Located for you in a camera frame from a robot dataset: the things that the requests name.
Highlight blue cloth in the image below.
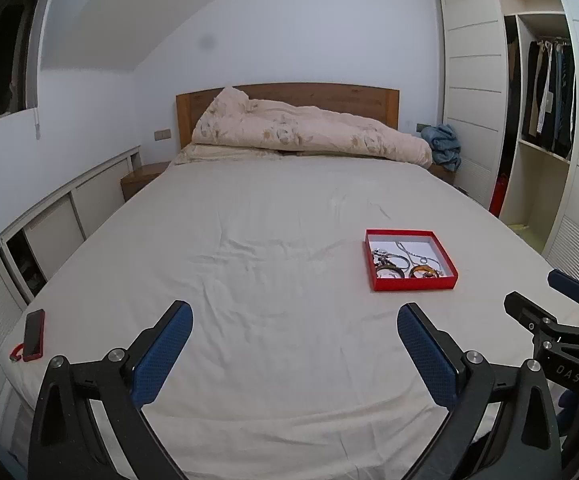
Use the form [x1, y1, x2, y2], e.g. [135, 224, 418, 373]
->
[420, 123, 463, 172]

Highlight silver chain necklace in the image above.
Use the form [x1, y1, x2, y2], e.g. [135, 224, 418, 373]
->
[395, 241, 440, 271]

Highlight row of hanging dark clothes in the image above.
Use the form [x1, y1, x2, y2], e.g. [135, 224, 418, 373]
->
[522, 37, 576, 159]

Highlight low white wall cabinet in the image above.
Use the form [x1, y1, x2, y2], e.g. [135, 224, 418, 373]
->
[0, 145, 143, 411]

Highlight bed with white sheet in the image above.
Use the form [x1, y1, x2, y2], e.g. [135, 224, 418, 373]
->
[0, 157, 579, 480]

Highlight white wardrobe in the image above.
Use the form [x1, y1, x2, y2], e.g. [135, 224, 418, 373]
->
[432, 0, 579, 307]

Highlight cream pillow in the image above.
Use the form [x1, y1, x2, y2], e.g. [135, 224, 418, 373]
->
[172, 142, 283, 165]

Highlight wooden nightstand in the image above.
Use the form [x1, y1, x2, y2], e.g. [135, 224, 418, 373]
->
[429, 162, 458, 186]
[120, 162, 171, 204]

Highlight metallic bangle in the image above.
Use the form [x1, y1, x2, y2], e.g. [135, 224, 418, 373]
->
[375, 262, 407, 280]

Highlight wooden headboard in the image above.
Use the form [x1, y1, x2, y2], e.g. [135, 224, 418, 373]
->
[176, 82, 401, 150]

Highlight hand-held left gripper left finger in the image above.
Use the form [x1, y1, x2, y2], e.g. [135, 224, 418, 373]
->
[27, 300, 195, 480]

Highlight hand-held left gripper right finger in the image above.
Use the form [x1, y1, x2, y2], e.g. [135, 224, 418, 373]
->
[397, 302, 563, 480]

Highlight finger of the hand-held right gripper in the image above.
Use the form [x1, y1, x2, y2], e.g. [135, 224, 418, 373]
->
[503, 290, 579, 357]
[547, 268, 579, 328]

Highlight phone in red case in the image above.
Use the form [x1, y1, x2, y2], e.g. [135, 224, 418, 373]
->
[24, 309, 47, 363]

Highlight cream floral quilt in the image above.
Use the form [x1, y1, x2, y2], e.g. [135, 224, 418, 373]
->
[191, 86, 434, 170]

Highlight red fire extinguisher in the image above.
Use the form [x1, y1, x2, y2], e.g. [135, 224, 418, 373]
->
[489, 172, 511, 216]

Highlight red shallow box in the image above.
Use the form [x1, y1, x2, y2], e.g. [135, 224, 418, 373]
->
[364, 229, 459, 292]

